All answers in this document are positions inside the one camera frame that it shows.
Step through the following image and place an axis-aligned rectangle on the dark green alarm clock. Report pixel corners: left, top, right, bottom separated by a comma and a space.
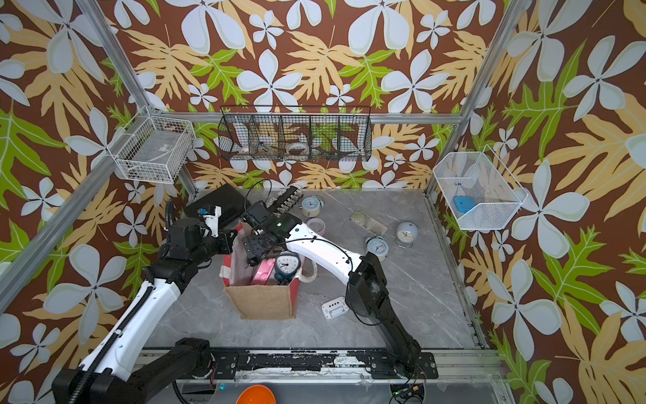
274, 251, 302, 285

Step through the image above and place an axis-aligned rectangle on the pink twin-bell alarm clock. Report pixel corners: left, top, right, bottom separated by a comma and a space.
250, 259, 275, 285

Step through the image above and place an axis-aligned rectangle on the lilac round alarm clock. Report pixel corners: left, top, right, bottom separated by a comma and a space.
306, 217, 326, 236

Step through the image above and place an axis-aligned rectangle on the canvas bag with red sides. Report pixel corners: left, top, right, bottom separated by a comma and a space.
220, 222, 318, 320

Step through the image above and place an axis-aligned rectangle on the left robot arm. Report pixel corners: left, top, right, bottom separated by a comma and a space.
51, 202, 236, 403

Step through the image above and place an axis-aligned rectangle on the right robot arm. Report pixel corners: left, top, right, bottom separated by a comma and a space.
242, 201, 422, 378

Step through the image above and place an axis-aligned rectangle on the cream and blue alarm clock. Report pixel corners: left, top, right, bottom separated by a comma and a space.
301, 196, 325, 218

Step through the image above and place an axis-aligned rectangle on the mirror digital clock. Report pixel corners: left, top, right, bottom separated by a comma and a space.
350, 210, 388, 237

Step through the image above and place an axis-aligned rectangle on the small white digital clock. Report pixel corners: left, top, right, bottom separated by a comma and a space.
321, 296, 350, 320

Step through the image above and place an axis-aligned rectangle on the light blue twin-bell alarm clock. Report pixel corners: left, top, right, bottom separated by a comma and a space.
365, 236, 390, 262

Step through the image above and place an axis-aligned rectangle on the grey round globe clock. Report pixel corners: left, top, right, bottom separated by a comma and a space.
395, 222, 419, 248

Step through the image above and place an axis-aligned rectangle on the orange bowl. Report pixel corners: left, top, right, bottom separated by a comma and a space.
236, 385, 277, 404

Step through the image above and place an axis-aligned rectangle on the blue object in basket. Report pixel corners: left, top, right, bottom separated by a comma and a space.
454, 195, 476, 214

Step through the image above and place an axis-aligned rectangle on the socket set on black rail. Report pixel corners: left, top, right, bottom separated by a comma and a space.
267, 186, 304, 214

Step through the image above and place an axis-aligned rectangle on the black wire basket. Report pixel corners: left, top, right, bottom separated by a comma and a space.
216, 105, 373, 162

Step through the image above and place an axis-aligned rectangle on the white wire basket left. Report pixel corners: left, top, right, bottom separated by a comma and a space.
109, 107, 196, 184

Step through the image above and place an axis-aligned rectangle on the white wire basket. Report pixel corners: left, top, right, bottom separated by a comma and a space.
109, 107, 196, 184
433, 148, 528, 232

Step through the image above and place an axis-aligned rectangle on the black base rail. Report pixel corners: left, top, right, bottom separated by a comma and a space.
181, 348, 439, 381

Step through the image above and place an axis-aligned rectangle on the white wire basket right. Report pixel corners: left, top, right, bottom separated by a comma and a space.
433, 148, 528, 232

